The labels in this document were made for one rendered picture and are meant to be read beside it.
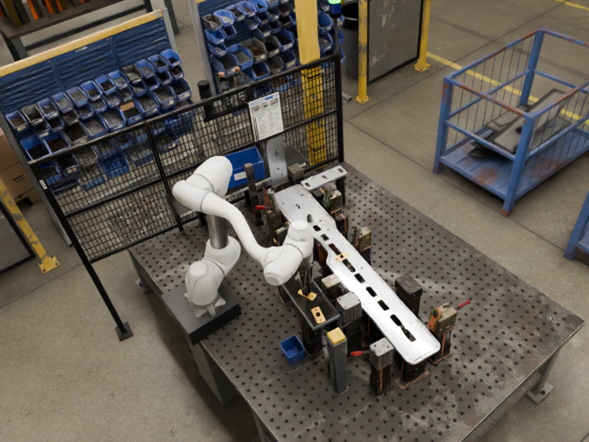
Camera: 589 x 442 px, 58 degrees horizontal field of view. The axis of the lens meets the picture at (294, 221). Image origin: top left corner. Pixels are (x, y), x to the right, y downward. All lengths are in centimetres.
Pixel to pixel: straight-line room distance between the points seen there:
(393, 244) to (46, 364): 253
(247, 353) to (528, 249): 243
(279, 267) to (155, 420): 185
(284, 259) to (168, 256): 149
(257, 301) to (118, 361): 128
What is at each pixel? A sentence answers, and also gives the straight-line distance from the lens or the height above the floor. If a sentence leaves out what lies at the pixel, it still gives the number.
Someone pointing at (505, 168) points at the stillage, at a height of 16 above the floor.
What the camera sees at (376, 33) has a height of 67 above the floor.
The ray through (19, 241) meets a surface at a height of 34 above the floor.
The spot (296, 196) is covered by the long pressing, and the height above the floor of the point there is 100.
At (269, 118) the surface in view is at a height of 128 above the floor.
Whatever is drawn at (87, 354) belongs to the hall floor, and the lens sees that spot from 413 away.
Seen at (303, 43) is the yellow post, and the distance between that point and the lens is 340.
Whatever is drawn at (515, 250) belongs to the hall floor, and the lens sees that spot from 442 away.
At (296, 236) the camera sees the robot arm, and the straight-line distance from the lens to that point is 217.
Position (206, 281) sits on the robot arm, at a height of 104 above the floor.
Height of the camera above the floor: 314
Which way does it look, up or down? 44 degrees down
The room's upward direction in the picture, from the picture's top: 7 degrees counter-clockwise
